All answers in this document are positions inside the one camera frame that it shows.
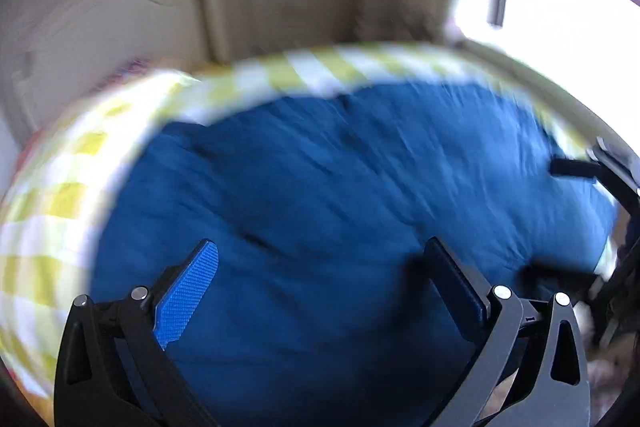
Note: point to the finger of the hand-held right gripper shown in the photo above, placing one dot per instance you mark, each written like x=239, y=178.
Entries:
x=572, y=168
x=560, y=277

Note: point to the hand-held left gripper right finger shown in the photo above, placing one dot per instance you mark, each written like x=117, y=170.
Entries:
x=457, y=289

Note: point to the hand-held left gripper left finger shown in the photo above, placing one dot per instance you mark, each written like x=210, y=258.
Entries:
x=187, y=294

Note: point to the yellow checkered bed sheet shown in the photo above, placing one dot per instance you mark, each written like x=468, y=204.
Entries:
x=65, y=187

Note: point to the white panelled door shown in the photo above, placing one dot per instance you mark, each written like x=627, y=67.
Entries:
x=100, y=22

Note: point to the colourful patterned pillow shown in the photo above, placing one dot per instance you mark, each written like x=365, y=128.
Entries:
x=125, y=72

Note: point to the blue garment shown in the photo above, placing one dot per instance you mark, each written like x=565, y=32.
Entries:
x=325, y=207

